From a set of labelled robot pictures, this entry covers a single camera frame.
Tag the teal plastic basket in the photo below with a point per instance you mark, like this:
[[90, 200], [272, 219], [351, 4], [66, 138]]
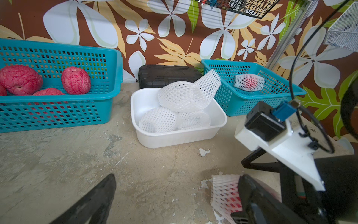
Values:
[[25, 113], [236, 102]]

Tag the right teal plastic basket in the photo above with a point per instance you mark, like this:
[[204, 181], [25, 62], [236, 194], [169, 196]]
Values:
[[236, 102]]

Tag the white wire basket right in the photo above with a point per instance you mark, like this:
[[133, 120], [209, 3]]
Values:
[[343, 33]]

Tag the white rectangular tub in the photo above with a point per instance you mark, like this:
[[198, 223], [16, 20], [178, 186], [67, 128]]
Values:
[[144, 100]]

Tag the netted apple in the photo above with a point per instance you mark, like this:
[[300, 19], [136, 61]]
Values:
[[49, 92], [249, 82], [225, 199]]

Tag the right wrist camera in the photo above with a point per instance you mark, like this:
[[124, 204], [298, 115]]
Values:
[[281, 133]]

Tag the black plastic case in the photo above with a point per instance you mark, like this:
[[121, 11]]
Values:
[[158, 76]]

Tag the left teal plastic basket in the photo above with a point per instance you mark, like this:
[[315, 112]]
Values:
[[25, 113]]

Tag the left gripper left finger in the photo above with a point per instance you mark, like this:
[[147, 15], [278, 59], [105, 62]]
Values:
[[94, 207]]

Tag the black wire wall basket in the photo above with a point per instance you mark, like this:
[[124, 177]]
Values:
[[252, 8]]

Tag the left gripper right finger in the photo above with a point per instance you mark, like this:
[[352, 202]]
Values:
[[260, 207]]

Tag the removed white foam net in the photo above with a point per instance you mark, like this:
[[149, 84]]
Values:
[[159, 120]]

